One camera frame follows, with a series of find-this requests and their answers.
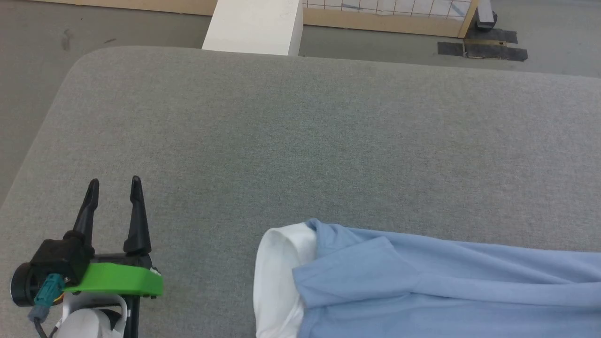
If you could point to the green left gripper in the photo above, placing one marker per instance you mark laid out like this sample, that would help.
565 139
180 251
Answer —
117 279

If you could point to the light blue and white garment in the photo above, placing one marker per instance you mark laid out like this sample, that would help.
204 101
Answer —
422 286

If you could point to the white rectangular box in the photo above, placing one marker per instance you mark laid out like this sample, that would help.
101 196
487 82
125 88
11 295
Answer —
256 26

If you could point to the wooden framed grid fence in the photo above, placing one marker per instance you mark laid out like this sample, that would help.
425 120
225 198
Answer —
375 21

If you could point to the long black floor mat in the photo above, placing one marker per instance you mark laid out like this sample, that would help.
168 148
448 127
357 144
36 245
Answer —
483 50

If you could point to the small black floor mat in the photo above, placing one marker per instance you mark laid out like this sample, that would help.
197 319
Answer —
493 35

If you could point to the grey metal stand foot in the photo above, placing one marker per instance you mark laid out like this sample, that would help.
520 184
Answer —
485 16

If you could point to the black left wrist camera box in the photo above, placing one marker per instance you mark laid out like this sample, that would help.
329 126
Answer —
63 260

